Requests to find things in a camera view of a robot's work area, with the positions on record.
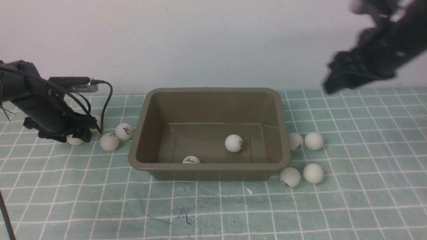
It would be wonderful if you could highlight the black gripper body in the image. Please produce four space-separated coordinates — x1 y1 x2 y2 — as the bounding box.
322 29 426 94
15 93 97 143

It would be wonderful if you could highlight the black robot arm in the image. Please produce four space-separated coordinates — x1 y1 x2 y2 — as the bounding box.
322 0 427 94
0 60 102 143

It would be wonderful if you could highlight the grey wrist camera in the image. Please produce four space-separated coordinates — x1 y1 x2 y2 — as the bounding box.
48 77 98 93

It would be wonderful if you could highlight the olive green plastic bin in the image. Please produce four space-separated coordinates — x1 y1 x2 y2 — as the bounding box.
128 88 292 181

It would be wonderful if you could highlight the white ping-pong ball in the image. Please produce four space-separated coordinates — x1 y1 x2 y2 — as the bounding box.
115 123 134 140
66 136 84 146
90 115 101 132
279 167 301 187
100 133 119 151
182 156 201 164
304 132 325 151
288 133 304 151
225 135 244 153
303 163 325 184

